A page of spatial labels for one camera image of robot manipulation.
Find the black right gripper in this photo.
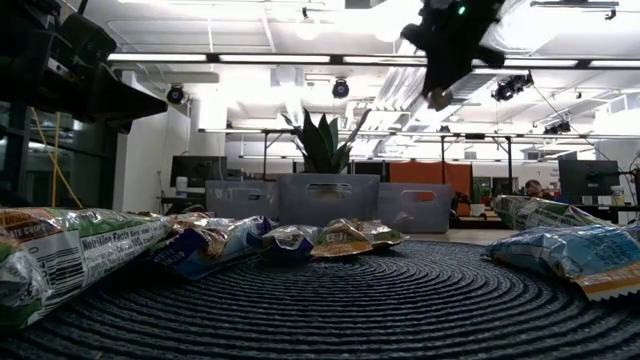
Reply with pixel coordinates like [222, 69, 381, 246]
[399, 14, 506, 97]

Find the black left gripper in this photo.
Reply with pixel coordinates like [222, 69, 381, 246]
[44, 13, 169, 134]

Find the green white snack bag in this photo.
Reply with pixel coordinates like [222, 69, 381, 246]
[0, 207, 169, 331]

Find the blue Chewy granola bar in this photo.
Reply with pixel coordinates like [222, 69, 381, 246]
[149, 214, 274, 280]
[259, 223, 321, 261]
[490, 193, 609, 232]

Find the yellow green snack bag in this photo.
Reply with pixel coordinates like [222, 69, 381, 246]
[309, 218, 375, 259]

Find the light blue snack bag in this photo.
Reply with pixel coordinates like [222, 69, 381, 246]
[482, 223, 640, 304]

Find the black track light cluster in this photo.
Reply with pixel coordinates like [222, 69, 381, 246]
[491, 71, 535, 103]

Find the black computer monitor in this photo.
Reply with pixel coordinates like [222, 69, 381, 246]
[558, 159, 621, 198]
[169, 155, 229, 189]

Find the orange partition panel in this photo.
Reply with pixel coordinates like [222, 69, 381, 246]
[388, 160, 474, 217]

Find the small plant in white pot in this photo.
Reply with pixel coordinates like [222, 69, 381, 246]
[469, 183, 494, 218]

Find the snake plant in white pot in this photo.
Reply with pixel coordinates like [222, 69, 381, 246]
[280, 107, 372, 175]

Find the translucent grey storage bin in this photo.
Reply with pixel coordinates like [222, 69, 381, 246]
[277, 173, 382, 229]
[204, 179, 280, 224]
[377, 182, 454, 235]

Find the overhead LED light bar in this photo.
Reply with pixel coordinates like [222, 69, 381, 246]
[107, 51, 640, 70]

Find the dark round woven placemat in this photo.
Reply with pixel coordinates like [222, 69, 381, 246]
[0, 239, 640, 360]

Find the silver ventilation duct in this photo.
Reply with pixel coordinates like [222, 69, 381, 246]
[372, 19, 551, 131]

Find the yellow cable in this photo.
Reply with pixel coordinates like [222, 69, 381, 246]
[29, 107, 85, 210]

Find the black metal rig frame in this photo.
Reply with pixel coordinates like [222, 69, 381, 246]
[0, 99, 31, 209]

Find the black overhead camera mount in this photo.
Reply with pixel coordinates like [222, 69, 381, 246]
[529, 0, 621, 22]

